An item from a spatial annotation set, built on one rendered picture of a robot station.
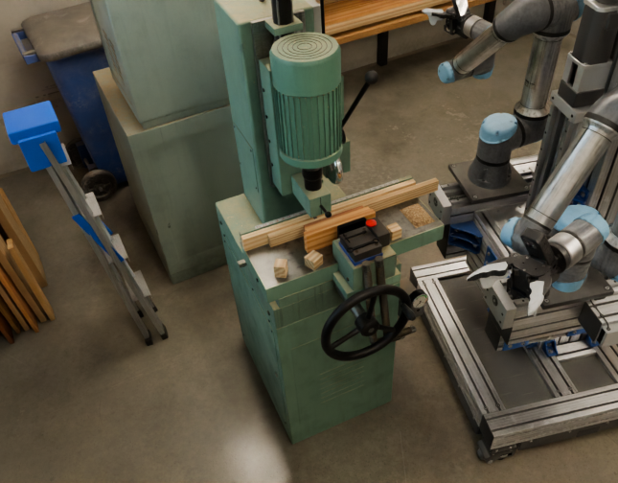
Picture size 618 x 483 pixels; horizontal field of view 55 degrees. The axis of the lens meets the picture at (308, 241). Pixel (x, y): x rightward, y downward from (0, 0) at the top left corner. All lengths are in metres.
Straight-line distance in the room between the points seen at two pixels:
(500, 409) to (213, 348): 1.25
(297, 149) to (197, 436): 1.35
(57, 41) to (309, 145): 1.93
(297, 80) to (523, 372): 1.47
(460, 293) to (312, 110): 1.37
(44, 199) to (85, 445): 1.72
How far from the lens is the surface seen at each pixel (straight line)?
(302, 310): 1.83
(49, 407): 2.81
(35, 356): 3.01
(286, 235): 1.82
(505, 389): 2.39
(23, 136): 2.15
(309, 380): 2.13
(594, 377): 2.52
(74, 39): 3.26
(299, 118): 1.54
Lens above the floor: 2.15
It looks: 43 degrees down
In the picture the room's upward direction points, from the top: 4 degrees counter-clockwise
